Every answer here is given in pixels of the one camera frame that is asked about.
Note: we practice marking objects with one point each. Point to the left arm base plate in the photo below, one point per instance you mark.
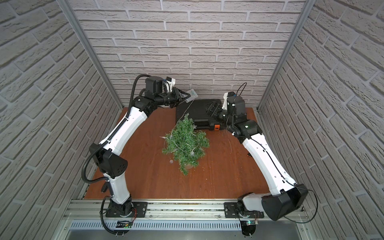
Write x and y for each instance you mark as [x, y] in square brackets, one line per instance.
[128, 210]

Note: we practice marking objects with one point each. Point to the black handle screwdriver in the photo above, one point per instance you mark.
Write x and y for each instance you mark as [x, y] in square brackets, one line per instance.
[105, 187]

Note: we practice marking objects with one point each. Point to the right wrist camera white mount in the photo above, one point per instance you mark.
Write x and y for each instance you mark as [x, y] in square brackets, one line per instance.
[229, 100]

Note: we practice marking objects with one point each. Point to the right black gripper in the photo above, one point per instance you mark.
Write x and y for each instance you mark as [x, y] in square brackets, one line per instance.
[212, 108]

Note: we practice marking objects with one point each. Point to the clear battery box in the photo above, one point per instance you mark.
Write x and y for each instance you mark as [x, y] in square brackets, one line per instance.
[192, 97]

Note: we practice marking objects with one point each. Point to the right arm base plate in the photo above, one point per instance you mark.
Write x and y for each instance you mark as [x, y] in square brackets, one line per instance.
[237, 210]

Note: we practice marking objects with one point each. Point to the aluminium front rail frame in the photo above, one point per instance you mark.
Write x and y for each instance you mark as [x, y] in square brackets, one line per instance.
[197, 215]

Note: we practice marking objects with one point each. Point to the black plastic tool case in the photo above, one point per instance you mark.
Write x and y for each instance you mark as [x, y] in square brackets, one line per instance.
[197, 111]

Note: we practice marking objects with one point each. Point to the small green christmas tree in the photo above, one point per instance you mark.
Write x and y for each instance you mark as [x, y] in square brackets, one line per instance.
[186, 144]

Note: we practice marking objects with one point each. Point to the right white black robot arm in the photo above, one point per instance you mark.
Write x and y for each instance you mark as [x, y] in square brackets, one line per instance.
[285, 194]

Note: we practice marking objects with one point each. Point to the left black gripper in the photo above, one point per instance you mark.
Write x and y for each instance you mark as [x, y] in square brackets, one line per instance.
[177, 98]

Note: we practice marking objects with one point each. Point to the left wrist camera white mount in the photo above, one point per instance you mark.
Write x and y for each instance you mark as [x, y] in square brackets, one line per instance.
[169, 84]

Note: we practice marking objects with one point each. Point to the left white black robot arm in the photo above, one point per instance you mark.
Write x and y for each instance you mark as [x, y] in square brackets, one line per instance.
[104, 162]

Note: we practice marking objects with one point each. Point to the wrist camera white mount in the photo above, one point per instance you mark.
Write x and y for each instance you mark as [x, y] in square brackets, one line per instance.
[229, 100]
[169, 84]

